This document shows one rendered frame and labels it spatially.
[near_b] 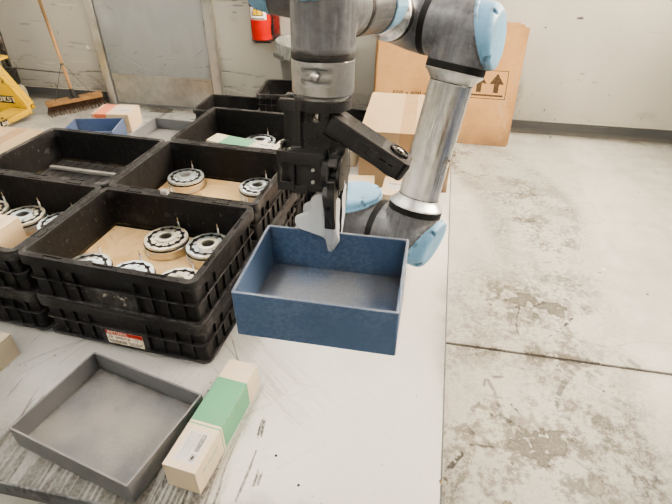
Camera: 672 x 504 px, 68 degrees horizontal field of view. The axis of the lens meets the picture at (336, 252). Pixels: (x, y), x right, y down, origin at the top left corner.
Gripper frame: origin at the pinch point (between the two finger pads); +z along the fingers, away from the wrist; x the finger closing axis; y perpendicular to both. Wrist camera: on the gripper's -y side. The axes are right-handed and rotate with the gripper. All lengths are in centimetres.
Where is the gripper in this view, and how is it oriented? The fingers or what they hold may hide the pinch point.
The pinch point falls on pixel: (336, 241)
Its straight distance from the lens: 70.7
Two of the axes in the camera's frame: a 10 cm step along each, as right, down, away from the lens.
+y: -9.7, -1.3, 1.8
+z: -0.2, 8.6, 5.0
